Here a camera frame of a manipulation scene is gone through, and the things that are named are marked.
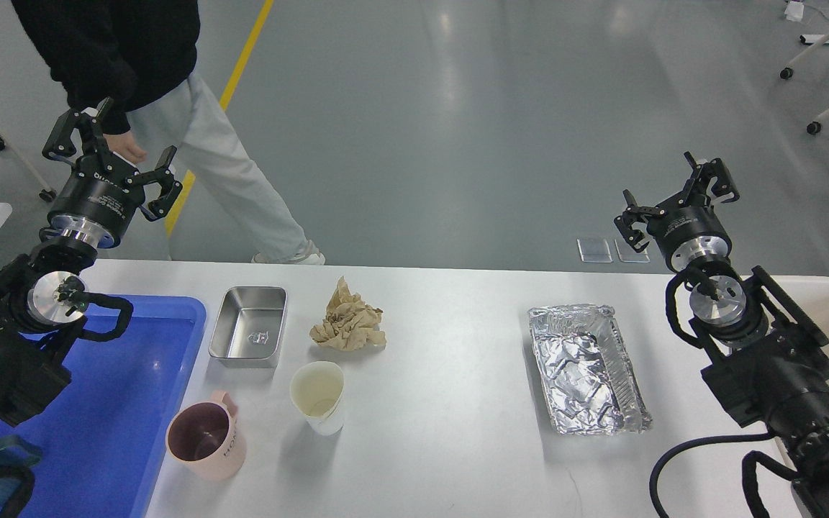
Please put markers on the clear floor plate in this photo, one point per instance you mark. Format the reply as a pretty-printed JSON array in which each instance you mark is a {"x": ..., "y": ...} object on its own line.
[
  {"x": 594, "y": 250},
  {"x": 627, "y": 254}
]

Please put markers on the stainless steel rectangular tin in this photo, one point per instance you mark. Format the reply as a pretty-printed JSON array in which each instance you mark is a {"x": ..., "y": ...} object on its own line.
[{"x": 249, "y": 327}]

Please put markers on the pink HOME mug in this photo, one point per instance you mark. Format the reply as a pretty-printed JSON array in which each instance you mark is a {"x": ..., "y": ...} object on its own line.
[{"x": 207, "y": 438}]

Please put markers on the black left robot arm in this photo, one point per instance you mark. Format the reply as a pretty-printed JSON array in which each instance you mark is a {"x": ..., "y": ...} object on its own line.
[{"x": 45, "y": 307}]

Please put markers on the blue plastic tray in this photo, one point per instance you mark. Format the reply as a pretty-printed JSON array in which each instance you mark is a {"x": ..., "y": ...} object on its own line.
[{"x": 103, "y": 437}]

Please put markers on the clear floor plate left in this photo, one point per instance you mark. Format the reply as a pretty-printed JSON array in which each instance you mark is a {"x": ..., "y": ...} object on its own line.
[{"x": 594, "y": 250}]

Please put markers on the crumpled brown paper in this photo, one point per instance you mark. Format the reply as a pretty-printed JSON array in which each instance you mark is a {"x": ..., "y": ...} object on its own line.
[{"x": 350, "y": 323}]

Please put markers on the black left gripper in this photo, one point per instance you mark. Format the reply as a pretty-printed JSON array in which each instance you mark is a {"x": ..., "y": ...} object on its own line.
[{"x": 101, "y": 196}]

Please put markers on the white paper cup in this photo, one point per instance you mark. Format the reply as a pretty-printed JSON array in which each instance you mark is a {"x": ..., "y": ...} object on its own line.
[{"x": 316, "y": 390}]

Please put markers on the aluminium foil tray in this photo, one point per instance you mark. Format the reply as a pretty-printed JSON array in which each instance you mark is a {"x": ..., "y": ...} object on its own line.
[{"x": 587, "y": 377}]

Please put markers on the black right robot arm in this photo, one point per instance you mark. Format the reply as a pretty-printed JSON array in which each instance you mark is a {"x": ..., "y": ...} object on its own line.
[{"x": 766, "y": 355}]

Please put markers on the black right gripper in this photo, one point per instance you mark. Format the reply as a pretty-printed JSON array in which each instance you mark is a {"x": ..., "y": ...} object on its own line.
[{"x": 684, "y": 226}]

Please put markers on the clear floor plate right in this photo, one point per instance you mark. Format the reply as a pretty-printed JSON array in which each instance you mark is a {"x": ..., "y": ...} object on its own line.
[{"x": 627, "y": 254}]

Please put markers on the person in black top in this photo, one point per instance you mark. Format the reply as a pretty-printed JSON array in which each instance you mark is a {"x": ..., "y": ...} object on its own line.
[{"x": 142, "y": 55}]

